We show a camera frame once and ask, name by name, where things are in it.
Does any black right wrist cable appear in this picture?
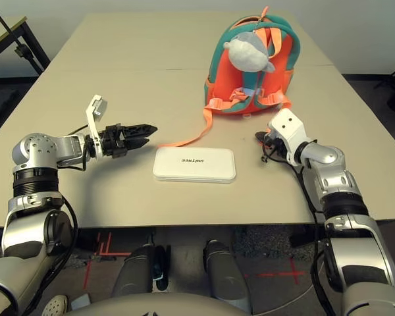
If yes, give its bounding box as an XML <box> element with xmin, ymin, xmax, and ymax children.
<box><xmin>291</xmin><ymin>157</ymin><xmax>336</xmax><ymax>316</ymax></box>

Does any grey plush toy pendant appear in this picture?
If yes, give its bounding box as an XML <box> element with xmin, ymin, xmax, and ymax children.
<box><xmin>223</xmin><ymin>32</ymin><xmax>276</xmax><ymax>72</ymax></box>

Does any white pencil case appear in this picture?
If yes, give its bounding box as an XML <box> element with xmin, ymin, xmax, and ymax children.
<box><xmin>152</xmin><ymin>147</ymin><xmax>237</xmax><ymax>184</ymax></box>

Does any white perforated shoe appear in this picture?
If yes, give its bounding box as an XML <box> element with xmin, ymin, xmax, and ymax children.
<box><xmin>41</xmin><ymin>294</ymin><xmax>69</xmax><ymax>316</ymax></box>

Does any orange teal backpack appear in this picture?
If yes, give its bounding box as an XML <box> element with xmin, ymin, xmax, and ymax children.
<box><xmin>157</xmin><ymin>5</ymin><xmax>301</xmax><ymax>149</ymax></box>

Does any grey robot torso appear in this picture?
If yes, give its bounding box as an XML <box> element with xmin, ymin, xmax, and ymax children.
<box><xmin>64</xmin><ymin>292</ymin><xmax>251</xmax><ymax>316</ymax></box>

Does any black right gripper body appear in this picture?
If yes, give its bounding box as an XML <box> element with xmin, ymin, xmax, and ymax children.
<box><xmin>261</xmin><ymin>130</ymin><xmax>296</xmax><ymax>163</ymax></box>

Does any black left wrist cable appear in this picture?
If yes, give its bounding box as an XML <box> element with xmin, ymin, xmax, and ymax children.
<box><xmin>57</xmin><ymin>124</ymin><xmax>90</xmax><ymax>172</ymax></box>

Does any grey robot leg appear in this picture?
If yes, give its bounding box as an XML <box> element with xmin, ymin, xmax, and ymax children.
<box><xmin>111</xmin><ymin>245</ymin><xmax>171</xmax><ymax>297</ymax></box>
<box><xmin>203</xmin><ymin>239</ymin><xmax>253</xmax><ymax>313</ymax></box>

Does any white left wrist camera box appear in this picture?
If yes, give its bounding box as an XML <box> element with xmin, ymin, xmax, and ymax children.
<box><xmin>84</xmin><ymin>94</ymin><xmax>109</xmax><ymax>159</ymax></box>

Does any side table with black frame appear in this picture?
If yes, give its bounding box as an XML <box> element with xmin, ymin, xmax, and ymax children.
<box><xmin>0</xmin><ymin>16</ymin><xmax>51</xmax><ymax>78</ymax></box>

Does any grey robot right leg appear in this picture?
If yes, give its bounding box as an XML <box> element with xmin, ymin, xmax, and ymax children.
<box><xmin>203</xmin><ymin>239</ymin><xmax>253</xmax><ymax>313</ymax></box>

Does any grey robot left leg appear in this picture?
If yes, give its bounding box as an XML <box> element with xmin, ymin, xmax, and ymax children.
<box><xmin>111</xmin><ymin>245</ymin><xmax>171</xmax><ymax>297</ymax></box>

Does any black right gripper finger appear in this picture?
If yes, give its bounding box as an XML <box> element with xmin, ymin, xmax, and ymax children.
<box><xmin>254</xmin><ymin>130</ymin><xmax>273</xmax><ymax>146</ymax></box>

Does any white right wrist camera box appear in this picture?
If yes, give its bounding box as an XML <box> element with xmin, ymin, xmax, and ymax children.
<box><xmin>267</xmin><ymin>108</ymin><xmax>309</xmax><ymax>165</ymax></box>

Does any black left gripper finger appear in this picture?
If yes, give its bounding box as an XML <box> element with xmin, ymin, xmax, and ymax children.
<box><xmin>125</xmin><ymin>137</ymin><xmax>151</xmax><ymax>151</ymax></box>
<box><xmin>123</xmin><ymin>123</ymin><xmax>158</xmax><ymax>138</ymax></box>

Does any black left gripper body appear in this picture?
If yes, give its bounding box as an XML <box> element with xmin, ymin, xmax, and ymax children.
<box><xmin>98</xmin><ymin>123</ymin><xmax>128</xmax><ymax>159</ymax></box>

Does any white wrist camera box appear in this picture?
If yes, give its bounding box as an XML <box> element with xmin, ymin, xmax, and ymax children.
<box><xmin>84</xmin><ymin>94</ymin><xmax>109</xmax><ymax>159</ymax></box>
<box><xmin>267</xmin><ymin>108</ymin><xmax>309</xmax><ymax>165</ymax></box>

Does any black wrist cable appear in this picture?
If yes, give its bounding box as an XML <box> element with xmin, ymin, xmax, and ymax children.
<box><xmin>291</xmin><ymin>157</ymin><xmax>336</xmax><ymax>316</ymax></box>
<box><xmin>57</xmin><ymin>124</ymin><xmax>90</xmax><ymax>172</ymax></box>

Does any thin black pole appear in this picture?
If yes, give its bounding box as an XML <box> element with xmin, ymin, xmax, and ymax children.
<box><xmin>0</xmin><ymin>1</ymin><xmax>13</xmax><ymax>36</ymax></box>

